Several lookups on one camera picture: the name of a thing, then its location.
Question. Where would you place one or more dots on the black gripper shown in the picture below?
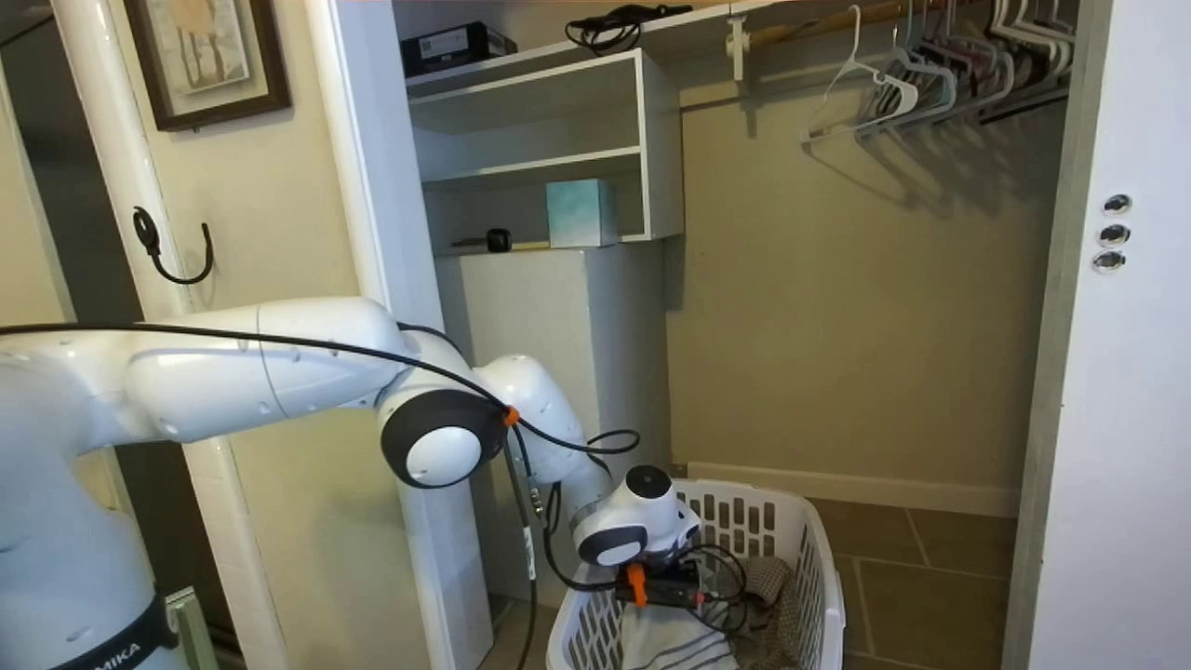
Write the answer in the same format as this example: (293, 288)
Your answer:
(669, 584)

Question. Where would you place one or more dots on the white plastic laundry basket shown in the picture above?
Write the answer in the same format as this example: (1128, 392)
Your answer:
(734, 523)

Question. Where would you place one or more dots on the white blue striped towel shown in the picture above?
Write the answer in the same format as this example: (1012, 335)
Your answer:
(663, 637)

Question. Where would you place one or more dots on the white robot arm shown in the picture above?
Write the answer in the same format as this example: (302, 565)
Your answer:
(75, 588)

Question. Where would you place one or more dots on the grey checkered cloth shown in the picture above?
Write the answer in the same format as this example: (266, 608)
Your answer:
(768, 627)

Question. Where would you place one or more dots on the white closet cabinet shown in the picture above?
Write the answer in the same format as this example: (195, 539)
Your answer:
(595, 319)

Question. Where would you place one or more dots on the small black object on cabinet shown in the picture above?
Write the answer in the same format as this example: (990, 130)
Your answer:
(498, 239)

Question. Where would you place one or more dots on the white right closet door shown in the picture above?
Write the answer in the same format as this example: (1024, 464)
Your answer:
(1103, 544)

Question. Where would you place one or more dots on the white closet shelf unit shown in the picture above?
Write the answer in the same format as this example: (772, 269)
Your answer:
(498, 137)

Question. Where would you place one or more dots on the wooden closet rod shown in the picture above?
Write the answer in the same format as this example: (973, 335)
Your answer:
(775, 23)

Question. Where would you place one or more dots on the black box on shelf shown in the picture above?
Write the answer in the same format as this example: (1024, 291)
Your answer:
(457, 46)

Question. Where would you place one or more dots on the white plastic hangers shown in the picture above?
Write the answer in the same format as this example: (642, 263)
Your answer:
(940, 73)

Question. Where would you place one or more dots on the framed picture on wall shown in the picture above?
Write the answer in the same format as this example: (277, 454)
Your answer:
(211, 60)

